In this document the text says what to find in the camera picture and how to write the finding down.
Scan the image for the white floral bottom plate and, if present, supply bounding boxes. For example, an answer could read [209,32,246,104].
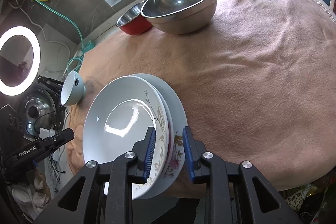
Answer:
[132,73,187,199]

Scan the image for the white plate with grey branch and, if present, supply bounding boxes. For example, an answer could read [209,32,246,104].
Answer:
[82,75,170,200]

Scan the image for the light blue ceramic bowl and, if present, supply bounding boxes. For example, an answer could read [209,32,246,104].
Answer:
[60,71,86,106]

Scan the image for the red steel-lined bowl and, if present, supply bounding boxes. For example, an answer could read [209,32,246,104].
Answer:
[116,1,152,35]

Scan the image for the large stainless steel bowl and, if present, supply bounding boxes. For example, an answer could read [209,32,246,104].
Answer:
[141,0,217,35]

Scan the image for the floral plate pink flowers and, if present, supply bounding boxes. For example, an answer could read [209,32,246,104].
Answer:
[157,90,174,177]

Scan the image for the pink towel mat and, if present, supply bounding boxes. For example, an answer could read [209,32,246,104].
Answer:
[67,0,335,190]

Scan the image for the white ring light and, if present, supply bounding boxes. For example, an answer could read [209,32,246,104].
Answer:
[0,26,41,96]

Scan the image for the teal hose cable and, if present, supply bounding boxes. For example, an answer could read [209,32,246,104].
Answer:
[27,0,95,80]

